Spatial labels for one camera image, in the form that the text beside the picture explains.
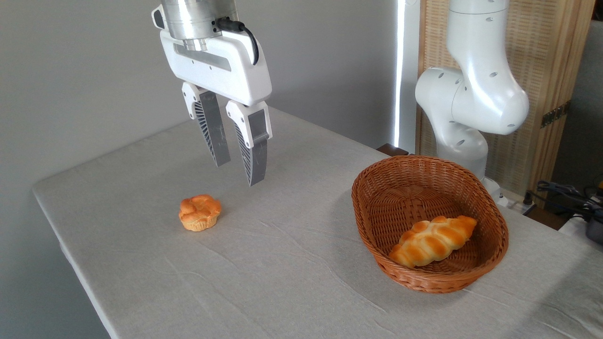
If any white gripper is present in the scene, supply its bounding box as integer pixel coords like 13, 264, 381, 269
159, 29, 273, 187

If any long braided bread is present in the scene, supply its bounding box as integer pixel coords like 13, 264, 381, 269
389, 215, 478, 269

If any round knotted bread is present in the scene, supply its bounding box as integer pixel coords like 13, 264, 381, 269
179, 194, 222, 232

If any light grey tablecloth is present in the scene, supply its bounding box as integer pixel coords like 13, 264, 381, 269
32, 100, 603, 339

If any dark wooden furniture corner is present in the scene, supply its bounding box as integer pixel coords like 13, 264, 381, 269
376, 143, 409, 157

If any brown wicker basket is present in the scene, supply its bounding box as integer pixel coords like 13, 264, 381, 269
351, 155, 510, 294

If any dark metal screen hinge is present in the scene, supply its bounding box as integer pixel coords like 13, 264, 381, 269
540, 100, 572, 129

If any wooden rattan folding screen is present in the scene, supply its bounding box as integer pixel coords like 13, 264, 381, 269
417, 0, 597, 199

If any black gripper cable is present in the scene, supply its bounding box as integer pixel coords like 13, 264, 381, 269
212, 17, 260, 66

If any black cable bundle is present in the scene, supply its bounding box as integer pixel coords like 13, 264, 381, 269
524, 180, 603, 218

